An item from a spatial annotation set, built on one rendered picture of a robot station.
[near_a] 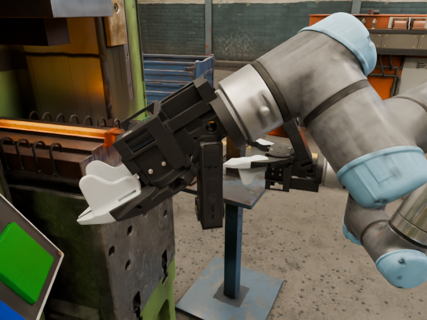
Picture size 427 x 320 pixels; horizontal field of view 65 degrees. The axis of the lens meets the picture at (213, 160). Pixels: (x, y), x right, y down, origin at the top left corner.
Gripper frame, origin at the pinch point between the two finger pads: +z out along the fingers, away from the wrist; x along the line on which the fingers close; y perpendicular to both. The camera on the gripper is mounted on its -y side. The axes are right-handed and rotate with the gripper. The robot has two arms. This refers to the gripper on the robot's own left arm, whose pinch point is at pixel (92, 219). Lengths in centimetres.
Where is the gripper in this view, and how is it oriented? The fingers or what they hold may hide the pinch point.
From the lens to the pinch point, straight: 42.1
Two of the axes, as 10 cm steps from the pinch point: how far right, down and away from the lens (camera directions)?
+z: -8.6, 5.1, 0.9
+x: 1.5, 4.0, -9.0
